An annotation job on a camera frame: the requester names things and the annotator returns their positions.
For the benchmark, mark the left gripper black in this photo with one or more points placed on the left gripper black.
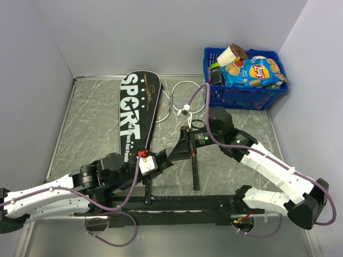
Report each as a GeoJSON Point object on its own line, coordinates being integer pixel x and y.
{"type": "Point", "coordinates": [151, 175]}

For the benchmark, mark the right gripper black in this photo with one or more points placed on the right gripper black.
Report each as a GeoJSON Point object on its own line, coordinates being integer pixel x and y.
{"type": "Point", "coordinates": [184, 149]}

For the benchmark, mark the black shuttlecock tube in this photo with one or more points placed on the black shuttlecock tube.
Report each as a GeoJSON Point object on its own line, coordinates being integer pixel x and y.
{"type": "Point", "coordinates": [118, 182]}

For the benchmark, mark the white badminton racket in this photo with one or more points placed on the white badminton racket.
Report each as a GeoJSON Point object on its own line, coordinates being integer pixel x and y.
{"type": "Point", "coordinates": [189, 92]}
{"type": "Point", "coordinates": [164, 107]}

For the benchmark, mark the black racket bag SPORT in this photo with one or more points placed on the black racket bag SPORT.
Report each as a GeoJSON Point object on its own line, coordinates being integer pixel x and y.
{"type": "Point", "coordinates": [139, 99]}

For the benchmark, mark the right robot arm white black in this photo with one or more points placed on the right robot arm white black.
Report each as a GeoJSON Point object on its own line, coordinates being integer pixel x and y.
{"type": "Point", "coordinates": [300, 198]}

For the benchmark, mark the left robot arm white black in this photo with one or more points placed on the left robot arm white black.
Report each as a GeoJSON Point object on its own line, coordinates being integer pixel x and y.
{"type": "Point", "coordinates": [104, 185]}

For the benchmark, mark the black green box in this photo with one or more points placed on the black green box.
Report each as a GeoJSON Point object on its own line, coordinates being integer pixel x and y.
{"type": "Point", "coordinates": [215, 75]}

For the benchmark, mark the blue plastic basket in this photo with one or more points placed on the blue plastic basket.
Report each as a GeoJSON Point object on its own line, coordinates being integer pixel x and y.
{"type": "Point", "coordinates": [238, 97]}

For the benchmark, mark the blue chips bag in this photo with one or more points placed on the blue chips bag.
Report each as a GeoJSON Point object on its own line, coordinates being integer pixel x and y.
{"type": "Point", "coordinates": [252, 73]}

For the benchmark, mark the cream brown snack package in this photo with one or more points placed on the cream brown snack package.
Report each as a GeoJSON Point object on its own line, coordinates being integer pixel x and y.
{"type": "Point", "coordinates": [230, 54]}

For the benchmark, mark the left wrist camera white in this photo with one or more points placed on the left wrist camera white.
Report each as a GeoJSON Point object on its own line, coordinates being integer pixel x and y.
{"type": "Point", "coordinates": [147, 163]}

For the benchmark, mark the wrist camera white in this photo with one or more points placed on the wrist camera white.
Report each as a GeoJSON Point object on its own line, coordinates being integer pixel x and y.
{"type": "Point", "coordinates": [185, 114]}
{"type": "Point", "coordinates": [147, 163]}

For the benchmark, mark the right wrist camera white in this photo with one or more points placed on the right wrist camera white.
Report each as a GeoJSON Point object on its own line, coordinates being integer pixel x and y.
{"type": "Point", "coordinates": [185, 114]}

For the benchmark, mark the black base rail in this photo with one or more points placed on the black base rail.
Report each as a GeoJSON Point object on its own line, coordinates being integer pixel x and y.
{"type": "Point", "coordinates": [192, 209]}

